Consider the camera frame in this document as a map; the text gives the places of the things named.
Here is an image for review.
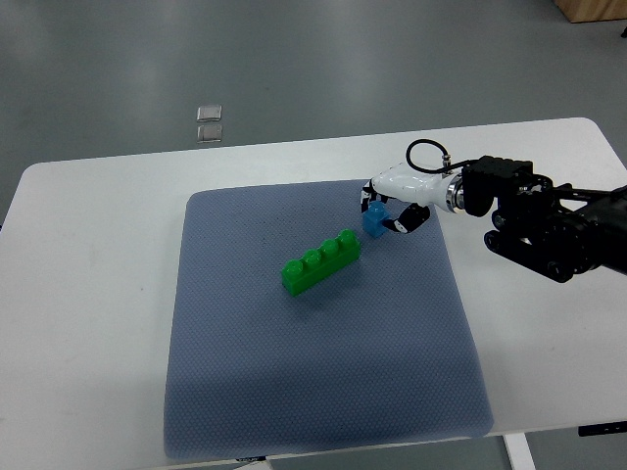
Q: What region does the small blue block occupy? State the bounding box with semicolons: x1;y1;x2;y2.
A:
362;201;389;238

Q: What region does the wooden box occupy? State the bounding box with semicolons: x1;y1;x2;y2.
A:
554;0;626;24

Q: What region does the metal floor plate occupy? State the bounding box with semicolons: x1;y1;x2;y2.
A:
196;104;222;122
197;123;223;144

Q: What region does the long green block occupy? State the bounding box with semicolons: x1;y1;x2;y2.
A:
281;229;362;297

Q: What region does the upper metal floor plate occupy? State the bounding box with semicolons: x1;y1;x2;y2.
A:
196;104;222;122

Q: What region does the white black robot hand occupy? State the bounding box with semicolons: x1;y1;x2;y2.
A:
361;164;464;234

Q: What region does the white table leg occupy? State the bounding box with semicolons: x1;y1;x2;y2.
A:
503;433;536;470

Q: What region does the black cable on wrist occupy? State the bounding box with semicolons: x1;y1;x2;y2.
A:
406;139;465;175

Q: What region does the black table control panel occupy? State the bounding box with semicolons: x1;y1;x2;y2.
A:
578;421;627;437

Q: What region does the lower metal floor plate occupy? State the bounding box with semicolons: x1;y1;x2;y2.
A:
197;123;223;144

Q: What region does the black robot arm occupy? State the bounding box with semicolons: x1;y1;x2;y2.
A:
460;156;626;283

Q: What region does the blue-grey mesh mat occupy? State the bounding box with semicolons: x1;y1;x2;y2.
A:
164;180;494;460

